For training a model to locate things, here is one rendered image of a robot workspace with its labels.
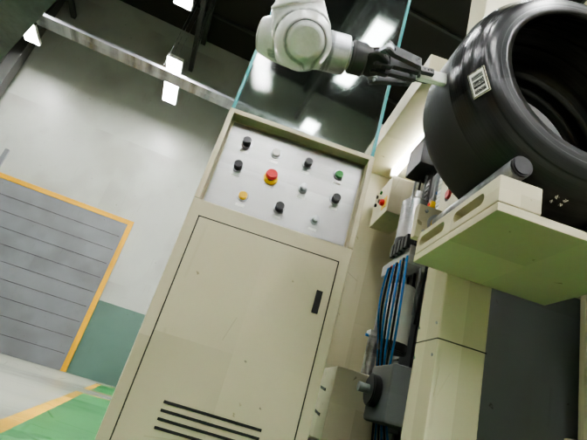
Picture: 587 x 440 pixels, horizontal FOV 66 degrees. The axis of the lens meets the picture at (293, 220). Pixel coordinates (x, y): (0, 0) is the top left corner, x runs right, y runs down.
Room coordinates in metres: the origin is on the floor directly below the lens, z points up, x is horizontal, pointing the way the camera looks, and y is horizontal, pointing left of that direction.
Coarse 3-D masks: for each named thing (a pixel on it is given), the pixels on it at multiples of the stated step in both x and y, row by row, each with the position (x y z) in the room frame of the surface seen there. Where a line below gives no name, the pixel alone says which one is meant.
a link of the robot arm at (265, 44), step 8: (264, 24) 0.74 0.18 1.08; (264, 32) 0.74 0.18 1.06; (256, 40) 0.77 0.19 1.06; (264, 40) 0.75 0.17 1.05; (272, 40) 0.75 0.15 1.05; (256, 48) 0.78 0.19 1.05; (264, 48) 0.77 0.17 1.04; (272, 48) 0.76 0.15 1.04; (264, 56) 0.80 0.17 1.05; (272, 56) 0.78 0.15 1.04; (280, 64) 0.79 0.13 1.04
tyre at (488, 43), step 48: (528, 0) 0.72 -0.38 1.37; (480, 48) 0.71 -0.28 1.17; (528, 48) 0.89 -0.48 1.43; (576, 48) 0.85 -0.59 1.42; (432, 96) 0.88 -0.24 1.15; (480, 96) 0.73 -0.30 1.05; (528, 96) 0.99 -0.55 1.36; (576, 96) 0.96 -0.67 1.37; (432, 144) 0.91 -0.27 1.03; (480, 144) 0.77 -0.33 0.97; (528, 144) 0.72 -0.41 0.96; (576, 144) 1.00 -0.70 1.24; (576, 192) 0.75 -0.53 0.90
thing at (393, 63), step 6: (390, 60) 0.78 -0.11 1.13; (396, 60) 0.78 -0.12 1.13; (378, 66) 0.79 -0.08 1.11; (384, 66) 0.79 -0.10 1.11; (390, 66) 0.78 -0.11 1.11; (396, 66) 0.78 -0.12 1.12; (402, 66) 0.78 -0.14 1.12; (408, 66) 0.79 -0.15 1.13; (408, 72) 0.80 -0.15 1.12; (414, 72) 0.79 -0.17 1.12; (420, 72) 0.79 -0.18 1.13
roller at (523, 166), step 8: (512, 160) 0.71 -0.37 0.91; (520, 160) 0.71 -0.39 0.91; (528, 160) 0.71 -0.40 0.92; (504, 168) 0.73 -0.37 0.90; (512, 168) 0.71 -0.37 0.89; (520, 168) 0.71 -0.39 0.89; (528, 168) 0.71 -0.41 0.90; (488, 176) 0.80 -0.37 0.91; (496, 176) 0.76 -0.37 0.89; (512, 176) 0.73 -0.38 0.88; (520, 176) 0.72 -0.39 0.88; (480, 184) 0.82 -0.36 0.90; (472, 192) 0.85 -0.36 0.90; (464, 200) 0.88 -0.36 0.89; (448, 208) 0.96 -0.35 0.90; (440, 216) 0.99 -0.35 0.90
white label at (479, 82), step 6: (474, 72) 0.72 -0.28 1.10; (480, 72) 0.71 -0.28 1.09; (486, 72) 0.70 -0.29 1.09; (468, 78) 0.73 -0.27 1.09; (474, 78) 0.72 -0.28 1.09; (480, 78) 0.71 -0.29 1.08; (486, 78) 0.70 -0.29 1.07; (474, 84) 0.72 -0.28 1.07; (480, 84) 0.71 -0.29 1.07; (486, 84) 0.70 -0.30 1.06; (474, 90) 0.73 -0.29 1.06; (480, 90) 0.72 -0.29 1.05; (486, 90) 0.71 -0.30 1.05; (474, 96) 0.73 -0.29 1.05
